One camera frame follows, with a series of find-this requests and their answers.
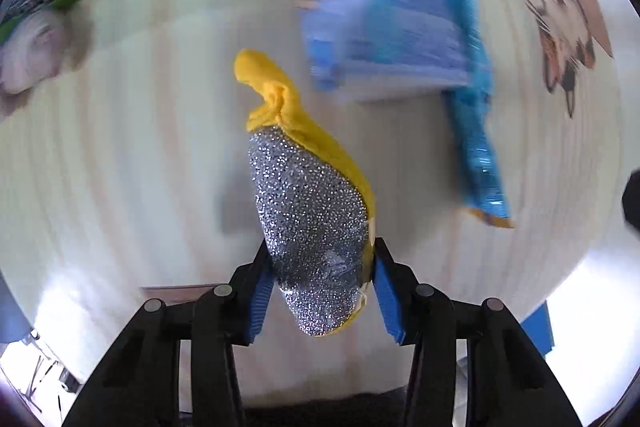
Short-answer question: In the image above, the blue box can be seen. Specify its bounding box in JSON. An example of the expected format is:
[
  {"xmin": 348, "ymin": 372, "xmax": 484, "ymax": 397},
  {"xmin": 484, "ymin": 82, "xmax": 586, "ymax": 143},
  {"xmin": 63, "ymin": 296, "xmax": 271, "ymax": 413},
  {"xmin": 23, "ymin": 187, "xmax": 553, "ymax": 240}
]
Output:
[{"xmin": 520, "ymin": 304, "xmax": 556, "ymax": 358}]

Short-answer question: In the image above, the yellow silver glitter sponge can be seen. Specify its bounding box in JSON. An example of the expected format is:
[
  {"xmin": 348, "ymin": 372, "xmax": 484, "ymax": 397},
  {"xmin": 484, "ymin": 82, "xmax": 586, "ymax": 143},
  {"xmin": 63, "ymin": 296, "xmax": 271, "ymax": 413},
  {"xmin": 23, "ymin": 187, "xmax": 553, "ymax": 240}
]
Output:
[{"xmin": 233, "ymin": 49, "xmax": 377, "ymax": 338}]

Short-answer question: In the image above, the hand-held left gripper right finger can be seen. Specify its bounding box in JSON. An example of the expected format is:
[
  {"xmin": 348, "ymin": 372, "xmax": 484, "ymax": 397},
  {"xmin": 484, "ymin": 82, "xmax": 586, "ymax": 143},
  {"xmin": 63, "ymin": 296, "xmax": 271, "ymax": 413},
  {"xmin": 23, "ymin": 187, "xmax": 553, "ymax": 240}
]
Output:
[{"xmin": 372, "ymin": 237, "xmax": 583, "ymax": 427}]

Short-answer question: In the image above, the blue plastic wipes packet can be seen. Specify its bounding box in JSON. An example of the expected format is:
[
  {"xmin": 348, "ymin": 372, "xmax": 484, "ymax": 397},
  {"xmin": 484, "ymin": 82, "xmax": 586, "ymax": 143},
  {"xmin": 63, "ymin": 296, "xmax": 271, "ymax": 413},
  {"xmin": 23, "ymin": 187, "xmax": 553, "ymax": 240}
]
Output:
[{"xmin": 296, "ymin": 0, "xmax": 471, "ymax": 104}]

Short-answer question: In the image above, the pale plush toy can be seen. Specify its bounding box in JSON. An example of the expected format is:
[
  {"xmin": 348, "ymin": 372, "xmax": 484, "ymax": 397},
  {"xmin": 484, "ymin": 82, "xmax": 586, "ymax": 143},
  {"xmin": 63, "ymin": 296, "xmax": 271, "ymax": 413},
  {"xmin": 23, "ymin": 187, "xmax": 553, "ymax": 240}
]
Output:
[{"xmin": 0, "ymin": 4, "xmax": 96, "ymax": 96}]

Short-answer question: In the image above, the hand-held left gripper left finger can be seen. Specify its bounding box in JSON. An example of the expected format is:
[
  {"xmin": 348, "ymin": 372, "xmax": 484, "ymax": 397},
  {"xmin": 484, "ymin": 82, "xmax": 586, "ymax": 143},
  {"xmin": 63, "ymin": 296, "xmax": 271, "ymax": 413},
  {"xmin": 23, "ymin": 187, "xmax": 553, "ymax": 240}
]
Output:
[{"xmin": 62, "ymin": 238, "xmax": 275, "ymax": 427}]

